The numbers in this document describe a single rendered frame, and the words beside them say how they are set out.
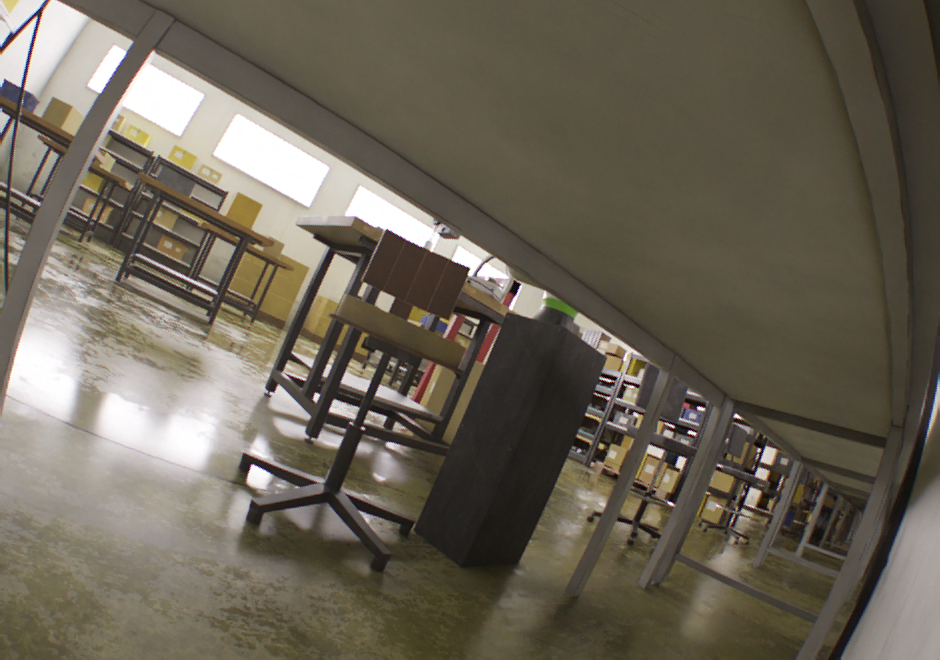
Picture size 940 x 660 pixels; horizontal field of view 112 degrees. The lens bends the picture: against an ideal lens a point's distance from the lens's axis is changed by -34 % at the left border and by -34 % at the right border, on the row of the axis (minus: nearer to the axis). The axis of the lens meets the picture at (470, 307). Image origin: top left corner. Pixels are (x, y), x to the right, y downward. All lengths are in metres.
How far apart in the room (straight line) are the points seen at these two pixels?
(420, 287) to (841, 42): 1.49
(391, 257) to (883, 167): 1.46
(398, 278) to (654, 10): 1.36
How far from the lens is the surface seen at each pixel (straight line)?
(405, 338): 1.21
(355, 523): 1.33
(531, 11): 0.48
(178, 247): 9.06
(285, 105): 0.87
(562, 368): 1.50
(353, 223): 2.04
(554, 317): 1.55
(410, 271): 1.65
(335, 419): 2.18
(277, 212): 9.81
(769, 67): 0.45
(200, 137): 9.82
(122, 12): 0.92
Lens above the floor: 0.55
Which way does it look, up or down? 8 degrees up
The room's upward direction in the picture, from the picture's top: 23 degrees clockwise
